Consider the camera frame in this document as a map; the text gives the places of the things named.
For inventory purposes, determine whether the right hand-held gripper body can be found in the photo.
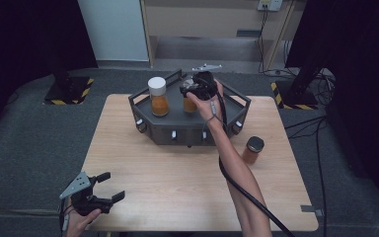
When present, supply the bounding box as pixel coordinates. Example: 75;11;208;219
190;70;219;101

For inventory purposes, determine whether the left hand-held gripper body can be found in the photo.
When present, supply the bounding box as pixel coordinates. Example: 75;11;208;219
58;170;114;217

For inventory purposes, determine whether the glass jar with yellow powder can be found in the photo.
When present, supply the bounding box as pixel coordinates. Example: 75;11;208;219
180;78;199;114

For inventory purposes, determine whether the dark grey spice rack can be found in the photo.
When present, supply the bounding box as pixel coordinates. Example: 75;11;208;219
127;68;252;148

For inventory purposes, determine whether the person's left hand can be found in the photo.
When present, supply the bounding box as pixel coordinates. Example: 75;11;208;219
64;208;103;237

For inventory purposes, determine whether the person's right hand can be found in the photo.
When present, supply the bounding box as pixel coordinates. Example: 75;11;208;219
187;81;227;124

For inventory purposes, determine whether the white-lidded jar with orange powder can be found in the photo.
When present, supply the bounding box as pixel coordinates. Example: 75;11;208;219
147;76;171;118

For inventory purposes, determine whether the beige wooden cabinet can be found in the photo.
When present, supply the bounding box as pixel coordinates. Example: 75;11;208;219
139;0;299;71

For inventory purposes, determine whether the dark grey rectangular plate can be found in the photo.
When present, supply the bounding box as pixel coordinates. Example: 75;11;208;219
236;29;263;38

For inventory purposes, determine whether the dark-lidded jar with red-brown powder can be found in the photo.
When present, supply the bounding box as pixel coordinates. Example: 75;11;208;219
241;135;265;166

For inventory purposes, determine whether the black stand with striped base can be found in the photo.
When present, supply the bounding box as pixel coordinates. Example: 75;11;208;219
43;48;96;106
270;55;330;111

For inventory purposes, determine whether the white panel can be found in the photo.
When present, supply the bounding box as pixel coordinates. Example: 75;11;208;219
77;0;150;62

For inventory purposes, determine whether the black curtain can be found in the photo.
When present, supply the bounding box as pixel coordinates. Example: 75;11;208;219
0;0;98;142
285;0;379;205

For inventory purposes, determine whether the grey metal table clamp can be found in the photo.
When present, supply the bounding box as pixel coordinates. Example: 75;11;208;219
300;204;325;218

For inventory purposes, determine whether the light grey metal bracket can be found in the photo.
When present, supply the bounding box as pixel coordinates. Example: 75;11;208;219
191;63;223;72

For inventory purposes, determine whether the thin grey cable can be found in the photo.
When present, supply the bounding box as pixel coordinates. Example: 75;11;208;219
203;100;218;132

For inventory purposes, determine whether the thin left gripper cable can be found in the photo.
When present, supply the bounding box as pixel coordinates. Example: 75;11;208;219
58;198;73;236

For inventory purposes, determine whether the black cable from wall outlet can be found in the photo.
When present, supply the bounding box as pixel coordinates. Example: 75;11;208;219
257;5;299;77

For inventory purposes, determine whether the white wall outlet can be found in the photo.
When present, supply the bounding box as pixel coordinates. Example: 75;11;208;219
257;0;284;13

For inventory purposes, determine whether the tangled cable bundle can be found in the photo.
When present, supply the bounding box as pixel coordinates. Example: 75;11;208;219
309;68;337;107

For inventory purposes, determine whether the thick black gripper cable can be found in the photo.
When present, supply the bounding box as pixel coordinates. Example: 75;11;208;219
210;88;297;237

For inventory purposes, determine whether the black floor cable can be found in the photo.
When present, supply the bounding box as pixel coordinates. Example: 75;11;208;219
284;115;329;237

